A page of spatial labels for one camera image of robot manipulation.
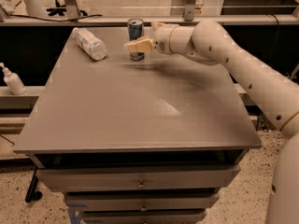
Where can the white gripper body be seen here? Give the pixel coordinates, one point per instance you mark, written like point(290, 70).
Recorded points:
point(162, 39)

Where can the blue silver redbull can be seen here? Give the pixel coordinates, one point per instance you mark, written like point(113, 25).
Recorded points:
point(135, 30)

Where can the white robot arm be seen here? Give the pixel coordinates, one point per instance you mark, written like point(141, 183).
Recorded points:
point(209, 43)

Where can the clear plastic water bottle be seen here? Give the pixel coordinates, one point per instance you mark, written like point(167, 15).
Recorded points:
point(92, 45)

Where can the grey drawer cabinet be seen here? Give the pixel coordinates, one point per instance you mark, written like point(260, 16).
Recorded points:
point(118, 113)

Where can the white pump dispenser bottle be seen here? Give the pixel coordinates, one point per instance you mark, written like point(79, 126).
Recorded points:
point(13, 81)

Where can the top grey drawer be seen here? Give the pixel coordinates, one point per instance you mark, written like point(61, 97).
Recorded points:
point(138, 178)

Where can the grey drawer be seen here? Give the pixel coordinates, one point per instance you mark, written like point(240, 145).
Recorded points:
point(148, 217)
point(142, 201)
point(138, 178)

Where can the middle grey drawer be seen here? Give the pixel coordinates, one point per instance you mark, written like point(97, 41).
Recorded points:
point(142, 201)

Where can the bottom grey drawer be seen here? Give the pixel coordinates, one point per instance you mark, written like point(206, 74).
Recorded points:
point(148, 217)

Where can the black cabinet caster wheel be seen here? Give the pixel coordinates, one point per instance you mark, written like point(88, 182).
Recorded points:
point(32, 193)

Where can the grey metal rail frame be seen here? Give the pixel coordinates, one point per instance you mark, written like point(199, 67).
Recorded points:
point(284, 12)

